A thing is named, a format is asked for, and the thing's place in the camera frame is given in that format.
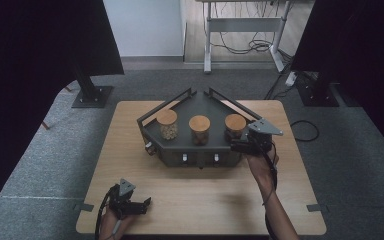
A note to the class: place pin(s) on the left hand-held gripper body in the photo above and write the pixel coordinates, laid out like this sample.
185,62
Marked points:
121,200

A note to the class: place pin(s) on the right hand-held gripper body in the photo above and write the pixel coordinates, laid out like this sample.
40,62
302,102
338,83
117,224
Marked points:
261,133

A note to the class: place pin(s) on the glass jar with dark dates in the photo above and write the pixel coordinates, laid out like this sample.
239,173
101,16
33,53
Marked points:
235,124

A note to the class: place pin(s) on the glass jar with brown nuts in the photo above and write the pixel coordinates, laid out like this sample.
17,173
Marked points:
199,128

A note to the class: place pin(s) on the grey metal corner rack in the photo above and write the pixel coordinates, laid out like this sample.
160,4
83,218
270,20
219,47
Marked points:
186,148

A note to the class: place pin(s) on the glass jar with pale nuts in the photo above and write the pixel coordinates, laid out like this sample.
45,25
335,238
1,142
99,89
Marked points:
166,123

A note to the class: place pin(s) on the person's right hand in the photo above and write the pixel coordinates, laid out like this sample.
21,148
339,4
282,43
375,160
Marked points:
261,166

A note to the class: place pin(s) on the person's left hand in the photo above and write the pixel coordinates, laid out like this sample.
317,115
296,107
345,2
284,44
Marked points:
113,226

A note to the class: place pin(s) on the grey floor tape strip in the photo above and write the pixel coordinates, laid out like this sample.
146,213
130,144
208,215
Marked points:
317,208
84,207

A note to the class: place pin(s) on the white power strip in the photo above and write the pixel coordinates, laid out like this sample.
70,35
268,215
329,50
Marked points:
290,79

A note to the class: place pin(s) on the black metal stand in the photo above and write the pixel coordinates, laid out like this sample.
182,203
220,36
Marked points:
91,95
318,93

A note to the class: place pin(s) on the black curtain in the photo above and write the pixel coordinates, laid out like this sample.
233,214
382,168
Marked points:
30,66
363,50

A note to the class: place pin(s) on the white desk frame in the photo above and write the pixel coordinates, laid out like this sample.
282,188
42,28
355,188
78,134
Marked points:
243,25

